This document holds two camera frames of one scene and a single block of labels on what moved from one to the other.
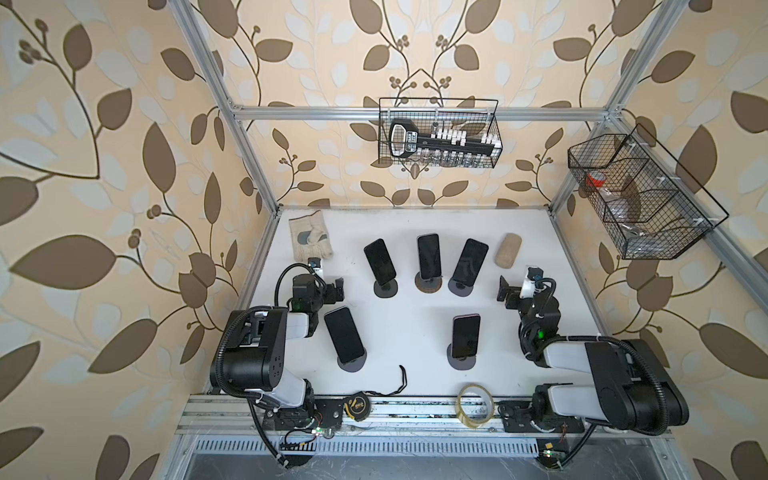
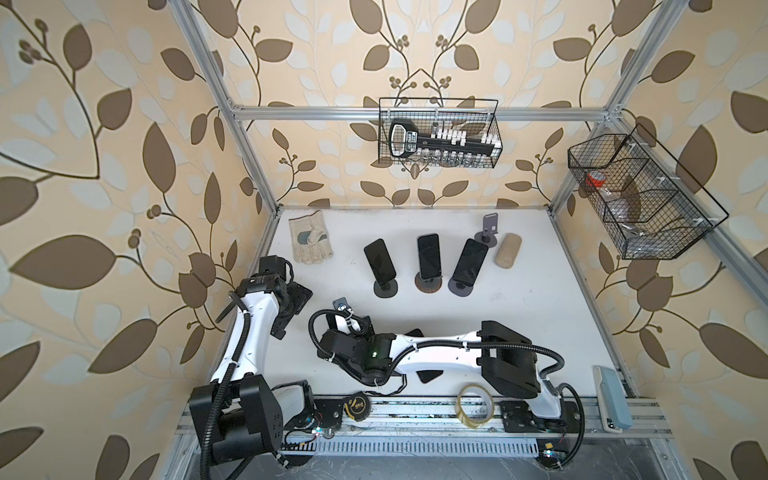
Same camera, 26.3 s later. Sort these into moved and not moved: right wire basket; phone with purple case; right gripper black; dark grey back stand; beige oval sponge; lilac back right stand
Moved: right gripper black; phone with purple case
Not moved: dark grey back stand; lilac back right stand; right wire basket; beige oval sponge
